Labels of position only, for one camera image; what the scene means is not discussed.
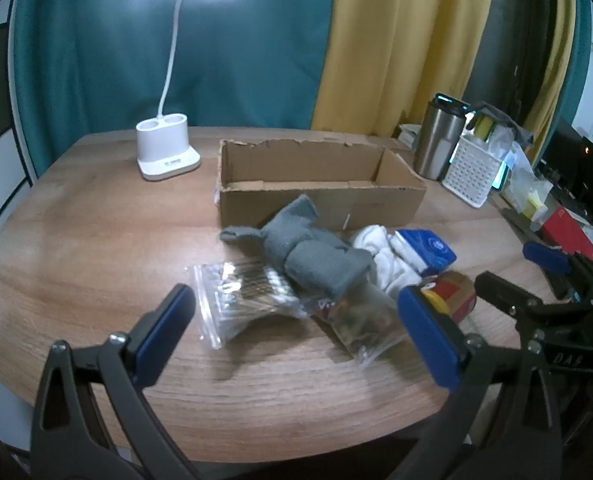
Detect red and gold can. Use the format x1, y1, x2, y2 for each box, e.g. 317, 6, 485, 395
421, 270, 477, 323

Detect clear snack bag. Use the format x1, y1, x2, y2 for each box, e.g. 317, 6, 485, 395
306, 282, 412, 368

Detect white desk lamp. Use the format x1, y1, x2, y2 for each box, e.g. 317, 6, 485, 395
128, 0, 250, 182

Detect blue tissue pack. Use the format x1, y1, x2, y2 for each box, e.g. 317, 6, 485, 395
395, 228, 458, 277

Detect white plastic basket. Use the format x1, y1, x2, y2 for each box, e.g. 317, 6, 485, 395
442, 132, 508, 208

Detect grey socks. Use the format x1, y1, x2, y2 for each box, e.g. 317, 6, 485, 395
220, 194, 374, 296

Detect cardboard box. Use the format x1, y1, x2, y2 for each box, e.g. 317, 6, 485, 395
218, 139, 427, 231

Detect clear plastic bag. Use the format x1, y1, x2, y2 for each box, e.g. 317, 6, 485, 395
486, 125, 552, 211

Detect teal curtain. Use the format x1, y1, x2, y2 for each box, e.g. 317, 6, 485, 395
9, 0, 337, 181

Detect yellow curtain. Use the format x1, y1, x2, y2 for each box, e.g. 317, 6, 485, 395
310, 0, 577, 161

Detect stainless steel tumbler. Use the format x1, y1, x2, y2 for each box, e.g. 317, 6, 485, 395
413, 92, 469, 181

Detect small white box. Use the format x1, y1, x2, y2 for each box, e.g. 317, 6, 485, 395
396, 124, 422, 149

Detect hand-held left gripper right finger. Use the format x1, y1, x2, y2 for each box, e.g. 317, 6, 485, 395
397, 285, 564, 480

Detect black monitor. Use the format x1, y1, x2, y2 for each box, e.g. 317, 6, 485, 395
539, 117, 593, 226

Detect yellow sponge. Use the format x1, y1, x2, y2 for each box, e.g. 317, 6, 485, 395
471, 114, 494, 140

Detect white socks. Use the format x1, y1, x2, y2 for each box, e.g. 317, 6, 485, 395
352, 225, 422, 296

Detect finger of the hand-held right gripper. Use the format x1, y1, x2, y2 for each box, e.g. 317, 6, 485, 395
523, 241, 593, 283
475, 271, 549, 322

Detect red box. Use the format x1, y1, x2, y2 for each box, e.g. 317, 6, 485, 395
540, 206, 593, 261

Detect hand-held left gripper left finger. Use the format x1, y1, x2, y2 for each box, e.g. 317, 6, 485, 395
30, 283, 197, 480

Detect yellow packet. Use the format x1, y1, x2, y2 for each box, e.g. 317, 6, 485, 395
525, 194, 548, 219

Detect bag of cotton swabs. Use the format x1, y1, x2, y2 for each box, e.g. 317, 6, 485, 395
192, 261, 309, 350

